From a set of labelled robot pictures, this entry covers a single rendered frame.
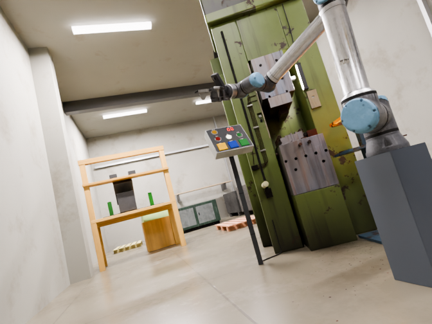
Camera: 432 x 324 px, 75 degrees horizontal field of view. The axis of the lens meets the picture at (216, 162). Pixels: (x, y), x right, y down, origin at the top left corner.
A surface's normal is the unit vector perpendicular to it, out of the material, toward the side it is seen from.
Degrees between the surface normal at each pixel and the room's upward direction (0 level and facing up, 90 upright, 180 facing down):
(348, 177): 90
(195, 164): 90
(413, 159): 90
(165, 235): 90
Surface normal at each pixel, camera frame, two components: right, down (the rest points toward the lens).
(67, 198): 0.25, -0.21
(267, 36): -0.14, -0.11
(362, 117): -0.68, 0.17
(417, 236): -0.93, 0.21
